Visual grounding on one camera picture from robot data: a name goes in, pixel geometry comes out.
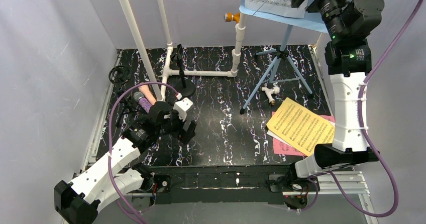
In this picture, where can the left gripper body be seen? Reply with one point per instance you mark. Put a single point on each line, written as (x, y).
(181, 127)

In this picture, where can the black round-base microphone stand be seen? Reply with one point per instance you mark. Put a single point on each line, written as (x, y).
(186, 87)

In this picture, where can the purple glitter microphone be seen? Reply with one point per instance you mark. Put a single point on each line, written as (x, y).
(142, 101)

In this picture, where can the blue music stand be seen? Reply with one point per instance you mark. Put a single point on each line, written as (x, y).
(310, 21)

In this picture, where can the pink sheet music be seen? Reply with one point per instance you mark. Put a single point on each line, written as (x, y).
(281, 147)

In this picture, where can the yellow sheet music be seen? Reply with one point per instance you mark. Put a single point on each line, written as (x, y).
(291, 113)

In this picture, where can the pink microphone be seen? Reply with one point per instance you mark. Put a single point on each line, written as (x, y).
(145, 90)

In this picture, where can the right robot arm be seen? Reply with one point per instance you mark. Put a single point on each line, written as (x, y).
(349, 61)

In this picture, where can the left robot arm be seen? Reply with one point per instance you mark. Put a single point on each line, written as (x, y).
(81, 199)

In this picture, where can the orange knob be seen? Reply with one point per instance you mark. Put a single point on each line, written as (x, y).
(229, 17)

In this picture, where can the white pipe piece brass end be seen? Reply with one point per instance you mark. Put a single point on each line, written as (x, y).
(270, 92)

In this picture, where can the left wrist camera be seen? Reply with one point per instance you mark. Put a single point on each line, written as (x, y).
(182, 107)

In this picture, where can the white PVC pipe frame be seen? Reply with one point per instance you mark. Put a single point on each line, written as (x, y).
(163, 23)

